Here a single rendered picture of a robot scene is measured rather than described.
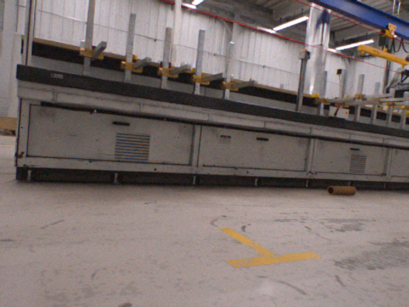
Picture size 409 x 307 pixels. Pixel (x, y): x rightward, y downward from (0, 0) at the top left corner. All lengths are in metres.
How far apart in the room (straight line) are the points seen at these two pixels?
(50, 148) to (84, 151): 0.21
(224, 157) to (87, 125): 1.14
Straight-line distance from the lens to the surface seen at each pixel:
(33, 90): 2.12
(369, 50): 8.13
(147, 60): 1.91
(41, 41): 2.30
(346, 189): 3.26
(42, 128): 2.34
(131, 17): 2.26
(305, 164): 3.35
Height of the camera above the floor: 0.41
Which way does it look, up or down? 3 degrees down
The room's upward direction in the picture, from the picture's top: 6 degrees clockwise
